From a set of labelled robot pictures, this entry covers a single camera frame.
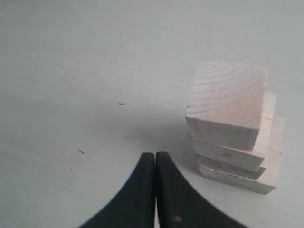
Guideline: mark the largest wooden cube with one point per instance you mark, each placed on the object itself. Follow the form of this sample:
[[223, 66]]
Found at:
[[266, 182]]

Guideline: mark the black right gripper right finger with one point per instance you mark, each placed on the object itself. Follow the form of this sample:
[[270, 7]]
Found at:
[[179, 205]]

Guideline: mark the medium-small wooden cube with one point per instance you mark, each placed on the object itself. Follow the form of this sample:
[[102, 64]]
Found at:
[[254, 160]]

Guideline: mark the medium-large wooden cube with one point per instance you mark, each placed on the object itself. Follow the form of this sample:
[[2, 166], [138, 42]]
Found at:
[[256, 173]]

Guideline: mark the smallest wooden cube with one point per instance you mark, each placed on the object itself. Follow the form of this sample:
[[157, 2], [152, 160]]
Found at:
[[226, 103]]

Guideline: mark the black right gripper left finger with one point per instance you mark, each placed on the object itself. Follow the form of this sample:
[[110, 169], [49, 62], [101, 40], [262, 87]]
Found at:
[[134, 205]]

